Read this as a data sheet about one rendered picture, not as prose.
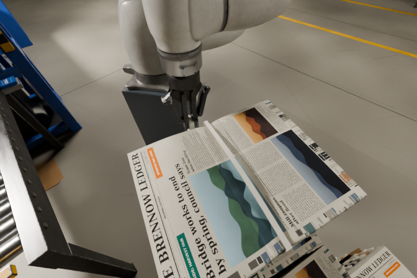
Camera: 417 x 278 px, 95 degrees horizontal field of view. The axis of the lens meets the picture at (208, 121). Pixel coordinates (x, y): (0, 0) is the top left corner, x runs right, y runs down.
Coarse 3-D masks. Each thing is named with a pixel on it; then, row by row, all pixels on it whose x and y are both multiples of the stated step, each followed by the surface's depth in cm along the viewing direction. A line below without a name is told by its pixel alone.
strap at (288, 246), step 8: (208, 128) 44; (216, 136) 42; (224, 144) 40; (232, 160) 37; (240, 168) 36; (248, 184) 34; (256, 192) 33; (264, 208) 32; (272, 216) 31; (272, 224) 30; (280, 232) 30; (288, 248) 29
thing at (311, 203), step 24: (240, 120) 46; (264, 120) 45; (288, 120) 45; (240, 144) 42; (264, 144) 41; (288, 144) 41; (312, 144) 41; (264, 168) 38; (288, 168) 38; (312, 168) 37; (336, 168) 37; (288, 192) 34; (312, 192) 34; (336, 192) 34; (360, 192) 34; (312, 216) 32; (336, 216) 32
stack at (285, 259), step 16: (304, 240) 49; (320, 240) 49; (288, 256) 47; (304, 256) 56; (320, 256) 47; (272, 272) 45; (288, 272) 45; (304, 272) 45; (320, 272) 45; (336, 272) 45
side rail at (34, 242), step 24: (0, 96) 104; (0, 120) 84; (0, 144) 75; (24, 144) 88; (0, 168) 68; (24, 168) 70; (24, 192) 62; (24, 216) 57; (48, 216) 64; (24, 240) 53; (48, 240) 54; (48, 264) 55
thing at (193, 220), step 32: (160, 160) 39; (192, 160) 39; (160, 192) 35; (192, 192) 35; (224, 192) 35; (160, 224) 31; (192, 224) 31; (224, 224) 31; (160, 256) 28; (192, 256) 28; (224, 256) 28; (256, 256) 28
